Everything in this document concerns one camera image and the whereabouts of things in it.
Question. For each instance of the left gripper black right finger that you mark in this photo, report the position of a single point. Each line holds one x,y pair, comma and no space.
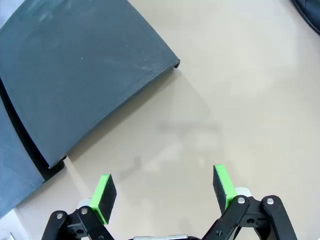
222,187

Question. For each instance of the black metal shoe stand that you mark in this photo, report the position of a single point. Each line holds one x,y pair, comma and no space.
75,75

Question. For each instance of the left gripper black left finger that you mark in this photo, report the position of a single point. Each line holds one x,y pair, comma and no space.
105,200

